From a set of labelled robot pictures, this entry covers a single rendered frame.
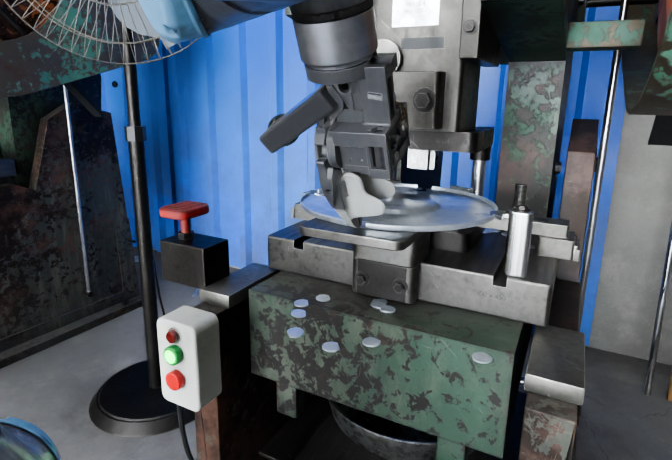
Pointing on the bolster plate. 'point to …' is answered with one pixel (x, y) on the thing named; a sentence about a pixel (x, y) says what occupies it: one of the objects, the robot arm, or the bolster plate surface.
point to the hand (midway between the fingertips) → (351, 217)
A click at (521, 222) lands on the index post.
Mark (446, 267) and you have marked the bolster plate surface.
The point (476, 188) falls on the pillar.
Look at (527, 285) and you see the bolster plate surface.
